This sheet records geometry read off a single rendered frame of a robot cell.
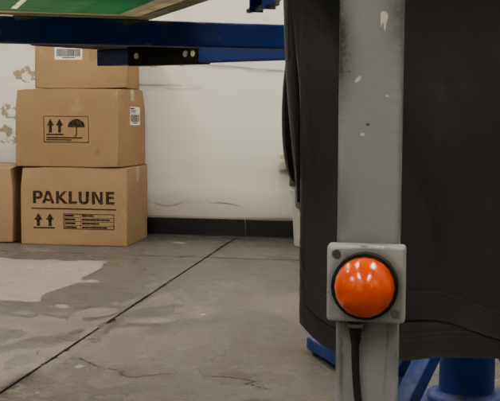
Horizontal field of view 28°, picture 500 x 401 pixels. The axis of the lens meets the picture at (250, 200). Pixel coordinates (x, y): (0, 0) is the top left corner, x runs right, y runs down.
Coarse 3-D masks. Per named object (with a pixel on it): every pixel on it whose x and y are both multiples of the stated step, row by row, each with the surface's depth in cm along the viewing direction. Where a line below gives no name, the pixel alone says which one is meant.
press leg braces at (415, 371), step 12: (408, 360) 253; (420, 360) 211; (432, 360) 211; (408, 372) 210; (420, 372) 209; (432, 372) 212; (408, 384) 208; (420, 384) 208; (408, 396) 206; (420, 396) 208
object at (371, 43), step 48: (384, 0) 63; (384, 48) 63; (384, 96) 63; (384, 144) 63; (384, 192) 64; (384, 240) 64; (336, 336) 65; (384, 336) 65; (336, 384) 66; (384, 384) 65
